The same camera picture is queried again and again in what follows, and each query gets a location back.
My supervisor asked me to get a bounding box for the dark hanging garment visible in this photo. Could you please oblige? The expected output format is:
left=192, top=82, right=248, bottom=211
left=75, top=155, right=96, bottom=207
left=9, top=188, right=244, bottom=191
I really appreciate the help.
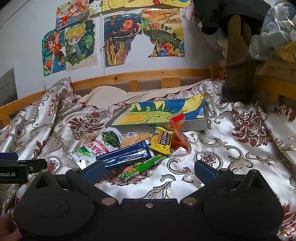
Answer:
left=193, top=0, right=274, bottom=36

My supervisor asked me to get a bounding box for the green long packet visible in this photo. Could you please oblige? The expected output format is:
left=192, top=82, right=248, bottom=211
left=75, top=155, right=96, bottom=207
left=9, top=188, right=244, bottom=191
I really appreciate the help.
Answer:
left=120, top=154, right=169, bottom=181

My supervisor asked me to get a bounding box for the yellow snack packet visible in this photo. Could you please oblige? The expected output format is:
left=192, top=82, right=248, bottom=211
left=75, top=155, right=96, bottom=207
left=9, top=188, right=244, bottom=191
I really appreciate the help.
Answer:
left=147, top=126, right=174, bottom=156

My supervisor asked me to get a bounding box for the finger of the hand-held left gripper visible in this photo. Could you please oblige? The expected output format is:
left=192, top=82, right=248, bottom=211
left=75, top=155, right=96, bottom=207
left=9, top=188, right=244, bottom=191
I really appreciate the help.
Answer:
left=0, top=152, right=18, bottom=161
left=18, top=159, right=48, bottom=175

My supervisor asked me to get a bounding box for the cream cloth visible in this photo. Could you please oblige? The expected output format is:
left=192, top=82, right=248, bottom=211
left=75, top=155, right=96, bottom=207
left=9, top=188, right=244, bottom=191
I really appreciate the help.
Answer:
left=77, top=81, right=204, bottom=109

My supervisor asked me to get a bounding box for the green and white pouch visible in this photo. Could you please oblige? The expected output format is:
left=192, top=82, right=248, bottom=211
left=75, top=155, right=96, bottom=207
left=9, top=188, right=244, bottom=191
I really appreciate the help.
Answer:
left=68, top=131, right=124, bottom=168

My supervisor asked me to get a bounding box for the white wall pipe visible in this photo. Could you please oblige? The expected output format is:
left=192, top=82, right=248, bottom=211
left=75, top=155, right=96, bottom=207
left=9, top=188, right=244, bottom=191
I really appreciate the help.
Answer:
left=100, top=13, right=105, bottom=68

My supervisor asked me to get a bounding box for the colourful drawing sheet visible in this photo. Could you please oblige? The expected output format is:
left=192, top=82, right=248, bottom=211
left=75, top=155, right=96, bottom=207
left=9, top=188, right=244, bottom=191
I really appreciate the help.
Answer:
left=118, top=98, right=206, bottom=124

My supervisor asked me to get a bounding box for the swirl pattern wall poster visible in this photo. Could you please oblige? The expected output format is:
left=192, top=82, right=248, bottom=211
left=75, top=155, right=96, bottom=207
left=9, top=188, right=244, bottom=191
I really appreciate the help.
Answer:
left=104, top=11, right=142, bottom=67

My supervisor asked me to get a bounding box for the floral satin blanket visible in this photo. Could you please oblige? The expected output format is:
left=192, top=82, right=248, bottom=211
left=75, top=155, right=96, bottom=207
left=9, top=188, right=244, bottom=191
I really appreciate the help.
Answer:
left=0, top=77, right=296, bottom=241

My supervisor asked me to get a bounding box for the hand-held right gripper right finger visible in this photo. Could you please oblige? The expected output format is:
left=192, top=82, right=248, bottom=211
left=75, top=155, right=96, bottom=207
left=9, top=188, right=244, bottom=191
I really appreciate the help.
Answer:
left=180, top=161, right=269, bottom=206

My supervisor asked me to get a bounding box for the grey wall panel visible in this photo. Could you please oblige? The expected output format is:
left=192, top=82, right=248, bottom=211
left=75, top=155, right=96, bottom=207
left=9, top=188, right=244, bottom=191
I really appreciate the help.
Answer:
left=0, top=68, right=18, bottom=107

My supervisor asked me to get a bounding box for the golden rice crisp pack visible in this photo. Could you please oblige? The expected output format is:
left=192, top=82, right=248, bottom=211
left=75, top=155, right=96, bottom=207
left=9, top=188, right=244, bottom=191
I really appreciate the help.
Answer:
left=120, top=131, right=154, bottom=148

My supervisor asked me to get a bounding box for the small orange figure poster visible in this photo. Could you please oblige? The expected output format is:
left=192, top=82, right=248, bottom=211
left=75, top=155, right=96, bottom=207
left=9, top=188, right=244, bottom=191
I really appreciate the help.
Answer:
left=55, top=0, right=90, bottom=29

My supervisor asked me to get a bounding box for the pink soft item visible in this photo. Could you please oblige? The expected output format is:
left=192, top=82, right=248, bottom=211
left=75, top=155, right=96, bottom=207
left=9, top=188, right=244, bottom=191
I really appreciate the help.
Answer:
left=186, top=1, right=196, bottom=20

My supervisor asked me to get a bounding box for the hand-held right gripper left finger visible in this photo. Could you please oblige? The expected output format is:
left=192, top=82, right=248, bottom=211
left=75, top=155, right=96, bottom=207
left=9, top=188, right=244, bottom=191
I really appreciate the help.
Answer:
left=28, top=160, right=119, bottom=207

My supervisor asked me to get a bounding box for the brown cracker pack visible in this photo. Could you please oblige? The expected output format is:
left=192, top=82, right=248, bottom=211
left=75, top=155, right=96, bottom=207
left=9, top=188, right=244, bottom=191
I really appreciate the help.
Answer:
left=77, top=133, right=95, bottom=151

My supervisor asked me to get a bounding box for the clear plastic bag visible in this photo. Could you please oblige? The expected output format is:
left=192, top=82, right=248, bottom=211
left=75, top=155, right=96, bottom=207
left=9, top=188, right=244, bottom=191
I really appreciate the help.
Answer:
left=249, top=0, right=296, bottom=62

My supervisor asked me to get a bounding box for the grey metal tray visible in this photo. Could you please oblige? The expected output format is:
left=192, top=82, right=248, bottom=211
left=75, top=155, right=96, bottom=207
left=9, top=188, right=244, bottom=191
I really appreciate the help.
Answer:
left=111, top=97, right=208, bottom=132

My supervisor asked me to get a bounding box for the yellow wall poster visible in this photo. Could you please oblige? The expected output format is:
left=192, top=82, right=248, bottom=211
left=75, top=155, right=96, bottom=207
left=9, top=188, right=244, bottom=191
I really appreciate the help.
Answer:
left=89, top=0, right=195, bottom=16

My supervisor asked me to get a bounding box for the blue long packet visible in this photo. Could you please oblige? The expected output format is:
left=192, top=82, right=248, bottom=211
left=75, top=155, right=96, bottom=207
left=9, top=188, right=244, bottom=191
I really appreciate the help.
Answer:
left=96, top=140, right=154, bottom=169

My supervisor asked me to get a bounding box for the orange-haired figure blue poster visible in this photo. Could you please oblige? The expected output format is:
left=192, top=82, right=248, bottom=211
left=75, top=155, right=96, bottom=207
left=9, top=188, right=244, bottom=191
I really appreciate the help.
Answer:
left=42, top=29, right=67, bottom=77

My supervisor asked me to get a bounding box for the landscape wall poster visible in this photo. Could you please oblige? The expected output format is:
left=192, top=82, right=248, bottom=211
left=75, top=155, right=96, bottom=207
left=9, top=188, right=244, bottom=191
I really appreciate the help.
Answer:
left=142, top=8, right=185, bottom=58

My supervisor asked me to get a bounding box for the red orange clear packet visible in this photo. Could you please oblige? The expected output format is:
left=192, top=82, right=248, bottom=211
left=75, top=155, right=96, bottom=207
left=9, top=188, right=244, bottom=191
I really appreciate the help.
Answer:
left=169, top=110, right=191, bottom=153

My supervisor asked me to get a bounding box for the blond figure wall poster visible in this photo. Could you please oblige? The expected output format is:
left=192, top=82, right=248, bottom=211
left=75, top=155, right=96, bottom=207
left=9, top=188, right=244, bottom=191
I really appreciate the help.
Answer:
left=65, top=19, right=98, bottom=70

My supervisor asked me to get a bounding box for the olive brown hanging garment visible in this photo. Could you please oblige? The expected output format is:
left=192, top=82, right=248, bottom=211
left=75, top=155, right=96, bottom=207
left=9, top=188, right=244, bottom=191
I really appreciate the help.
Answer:
left=222, top=14, right=258, bottom=101

